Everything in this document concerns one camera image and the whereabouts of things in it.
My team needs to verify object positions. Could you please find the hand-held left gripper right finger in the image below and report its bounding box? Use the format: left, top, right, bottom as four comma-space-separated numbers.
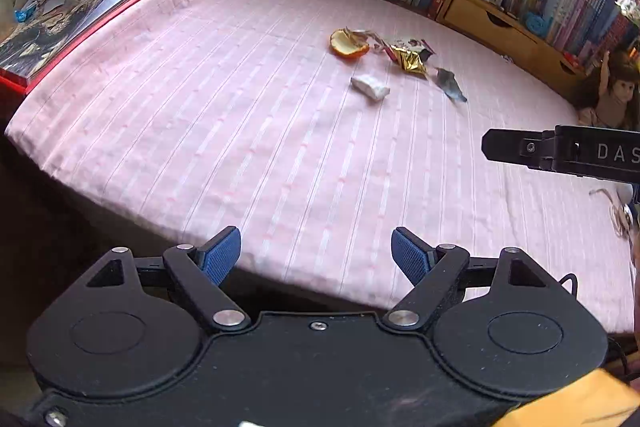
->
382, 228, 551, 333

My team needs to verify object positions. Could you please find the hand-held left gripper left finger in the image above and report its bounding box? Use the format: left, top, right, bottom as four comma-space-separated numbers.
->
85, 227, 252, 334

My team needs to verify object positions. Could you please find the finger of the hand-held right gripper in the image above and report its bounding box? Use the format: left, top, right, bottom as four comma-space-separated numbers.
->
482, 128, 556, 172

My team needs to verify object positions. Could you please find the grey foil wrapper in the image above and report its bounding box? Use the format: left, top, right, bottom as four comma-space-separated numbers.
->
433, 67, 469, 104

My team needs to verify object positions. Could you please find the long gold wrapper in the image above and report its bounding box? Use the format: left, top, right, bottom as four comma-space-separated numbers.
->
389, 45, 430, 78

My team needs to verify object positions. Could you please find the white tissue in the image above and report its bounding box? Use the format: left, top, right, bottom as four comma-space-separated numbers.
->
350, 74, 391, 102

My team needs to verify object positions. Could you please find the orange peel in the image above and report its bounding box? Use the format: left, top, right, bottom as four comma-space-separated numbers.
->
328, 27, 371, 59

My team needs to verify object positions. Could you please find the brown-haired doll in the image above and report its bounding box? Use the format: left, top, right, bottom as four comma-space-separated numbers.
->
569, 51, 640, 130

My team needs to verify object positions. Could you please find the wooden drawer organizer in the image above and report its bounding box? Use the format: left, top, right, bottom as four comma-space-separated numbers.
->
437, 0, 586, 100

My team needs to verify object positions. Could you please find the pink striped sheet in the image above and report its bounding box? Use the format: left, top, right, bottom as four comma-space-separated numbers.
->
5, 0, 636, 334

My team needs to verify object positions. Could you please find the red box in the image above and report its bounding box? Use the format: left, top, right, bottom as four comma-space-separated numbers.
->
0, 0, 236, 96

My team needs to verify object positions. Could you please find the illustrated magazine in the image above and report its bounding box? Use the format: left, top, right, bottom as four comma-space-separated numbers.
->
0, 0, 134, 83

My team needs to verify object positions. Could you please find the white cable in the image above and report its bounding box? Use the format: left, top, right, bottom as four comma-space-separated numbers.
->
589, 186, 636, 238

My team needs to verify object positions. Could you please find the black cable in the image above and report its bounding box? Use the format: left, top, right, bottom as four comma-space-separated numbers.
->
557, 274, 581, 303

